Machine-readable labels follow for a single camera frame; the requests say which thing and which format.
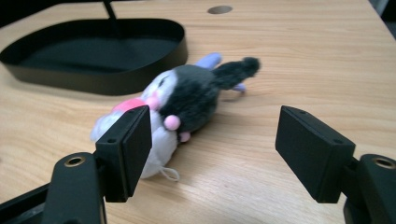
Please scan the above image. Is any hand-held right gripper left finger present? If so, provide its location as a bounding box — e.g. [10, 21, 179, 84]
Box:
[94, 105, 153, 203]

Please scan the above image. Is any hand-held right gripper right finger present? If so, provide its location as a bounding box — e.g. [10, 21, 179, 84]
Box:
[275, 105, 357, 204]

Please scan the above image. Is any grey white plush toy keychain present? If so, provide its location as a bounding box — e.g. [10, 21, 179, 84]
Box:
[90, 51, 262, 182]

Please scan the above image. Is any grey round desk hole cover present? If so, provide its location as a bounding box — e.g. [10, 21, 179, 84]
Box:
[206, 5, 233, 15]

